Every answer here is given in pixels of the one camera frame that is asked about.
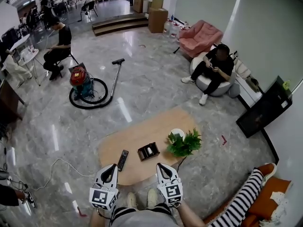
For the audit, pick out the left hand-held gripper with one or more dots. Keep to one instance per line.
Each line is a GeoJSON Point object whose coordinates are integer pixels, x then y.
{"type": "Point", "coordinates": [99, 196]}

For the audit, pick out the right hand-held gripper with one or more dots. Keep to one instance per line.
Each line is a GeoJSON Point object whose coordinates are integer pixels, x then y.
{"type": "Point", "coordinates": [172, 193]}

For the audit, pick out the black remote control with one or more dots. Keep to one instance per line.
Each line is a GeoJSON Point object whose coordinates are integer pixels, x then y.
{"type": "Point", "coordinates": [123, 159]}

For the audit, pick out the dark brown remote holder box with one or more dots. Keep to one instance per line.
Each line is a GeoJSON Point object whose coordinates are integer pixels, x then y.
{"type": "Point", "coordinates": [141, 153]}

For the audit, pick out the person's left forearm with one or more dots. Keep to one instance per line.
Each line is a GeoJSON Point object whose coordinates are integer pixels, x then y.
{"type": "Point", "coordinates": [97, 221]}

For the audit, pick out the person's right forearm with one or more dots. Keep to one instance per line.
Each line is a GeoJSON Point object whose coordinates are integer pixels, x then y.
{"type": "Point", "coordinates": [189, 217]}

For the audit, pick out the large cardboard box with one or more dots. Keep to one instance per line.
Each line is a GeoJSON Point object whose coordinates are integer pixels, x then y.
{"type": "Point", "coordinates": [158, 20]}

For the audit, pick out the small cardboard box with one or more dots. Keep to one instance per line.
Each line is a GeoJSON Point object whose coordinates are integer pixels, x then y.
{"type": "Point", "coordinates": [157, 2]}

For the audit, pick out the person's right beige shoe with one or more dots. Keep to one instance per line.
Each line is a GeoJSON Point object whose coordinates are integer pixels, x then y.
{"type": "Point", "coordinates": [152, 197]}

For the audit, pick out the person's beige shoe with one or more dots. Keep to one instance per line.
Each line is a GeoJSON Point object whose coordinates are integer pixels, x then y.
{"type": "Point", "coordinates": [132, 200]}
{"type": "Point", "coordinates": [152, 197]}

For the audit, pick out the person's left beige shoe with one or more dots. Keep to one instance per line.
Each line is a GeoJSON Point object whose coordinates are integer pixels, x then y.
{"type": "Point", "coordinates": [132, 200]}

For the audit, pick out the green potted plant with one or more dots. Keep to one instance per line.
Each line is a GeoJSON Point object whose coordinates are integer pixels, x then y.
{"type": "Point", "coordinates": [184, 145]}

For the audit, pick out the white round dish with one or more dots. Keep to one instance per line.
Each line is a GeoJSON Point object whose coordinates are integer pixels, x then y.
{"type": "Point", "coordinates": [177, 132]}

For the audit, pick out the oval wooden coffee table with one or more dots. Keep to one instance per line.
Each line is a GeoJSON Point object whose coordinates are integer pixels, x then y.
{"type": "Point", "coordinates": [142, 136]}

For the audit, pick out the person's grey t-shirt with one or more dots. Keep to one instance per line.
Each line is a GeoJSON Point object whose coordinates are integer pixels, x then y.
{"type": "Point", "coordinates": [146, 220]}

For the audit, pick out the black white striped blanket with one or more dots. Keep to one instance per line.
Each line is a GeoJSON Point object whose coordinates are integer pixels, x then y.
{"type": "Point", "coordinates": [241, 202]}

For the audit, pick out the white beanbag seat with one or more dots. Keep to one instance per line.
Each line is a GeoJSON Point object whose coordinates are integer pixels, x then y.
{"type": "Point", "coordinates": [220, 89]}

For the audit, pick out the red and teal vacuum cleaner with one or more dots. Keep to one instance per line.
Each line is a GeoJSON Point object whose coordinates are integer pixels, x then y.
{"type": "Point", "coordinates": [79, 75]}

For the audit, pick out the orange sofa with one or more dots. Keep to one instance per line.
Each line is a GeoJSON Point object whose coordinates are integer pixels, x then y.
{"type": "Point", "coordinates": [267, 200]}

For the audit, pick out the grey round cushion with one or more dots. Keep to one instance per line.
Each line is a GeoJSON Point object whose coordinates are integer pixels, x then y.
{"type": "Point", "coordinates": [234, 90]}

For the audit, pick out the white low bench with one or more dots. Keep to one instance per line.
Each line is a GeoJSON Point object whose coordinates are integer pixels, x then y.
{"type": "Point", "coordinates": [246, 96]}

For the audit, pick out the black glass-door cabinet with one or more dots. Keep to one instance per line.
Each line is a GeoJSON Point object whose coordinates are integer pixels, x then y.
{"type": "Point", "coordinates": [262, 112]}

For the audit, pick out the grey board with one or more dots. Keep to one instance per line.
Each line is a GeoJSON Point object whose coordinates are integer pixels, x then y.
{"type": "Point", "coordinates": [73, 66]}

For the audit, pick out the white dotted cloth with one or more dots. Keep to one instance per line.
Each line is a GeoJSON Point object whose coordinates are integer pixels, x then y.
{"type": "Point", "coordinates": [279, 209]}

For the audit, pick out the olive bag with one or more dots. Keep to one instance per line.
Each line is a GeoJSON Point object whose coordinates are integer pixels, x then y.
{"type": "Point", "coordinates": [252, 84]}

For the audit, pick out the cream tote bag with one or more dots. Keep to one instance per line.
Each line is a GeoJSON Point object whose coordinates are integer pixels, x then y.
{"type": "Point", "coordinates": [241, 68]}

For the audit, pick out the pink armchair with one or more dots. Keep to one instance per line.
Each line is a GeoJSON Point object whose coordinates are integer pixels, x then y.
{"type": "Point", "coordinates": [201, 37]}

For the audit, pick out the clear water jug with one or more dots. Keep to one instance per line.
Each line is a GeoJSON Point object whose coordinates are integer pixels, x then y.
{"type": "Point", "coordinates": [168, 27]}
{"type": "Point", "coordinates": [175, 31]}

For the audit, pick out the white side table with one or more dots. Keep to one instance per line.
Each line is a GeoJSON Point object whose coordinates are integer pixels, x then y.
{"type": "Point", "coordinates": [29, 54]}

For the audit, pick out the dark wooden steps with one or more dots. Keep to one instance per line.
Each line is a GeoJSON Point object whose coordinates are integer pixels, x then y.
{"type": "Point", "coordinates": [118, 26]}

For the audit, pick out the small green object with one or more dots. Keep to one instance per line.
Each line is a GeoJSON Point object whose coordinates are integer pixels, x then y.
{"type": "Point", "coordinates": [286, 85]}

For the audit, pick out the white folding table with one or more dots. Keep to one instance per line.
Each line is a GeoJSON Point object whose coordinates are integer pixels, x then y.
{"type": "Point", "coordinates": [16, 42]}

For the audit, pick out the black chair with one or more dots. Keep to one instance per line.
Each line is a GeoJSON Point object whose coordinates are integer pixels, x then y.
{"type": "Point", "coordinates": [88, 7]}

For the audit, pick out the white roller blind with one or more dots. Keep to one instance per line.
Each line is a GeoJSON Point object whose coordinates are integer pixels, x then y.
{"type": "Point", "coordinates": [267, 32]}
{"type": "Point", "coordinates": [203, 3]}

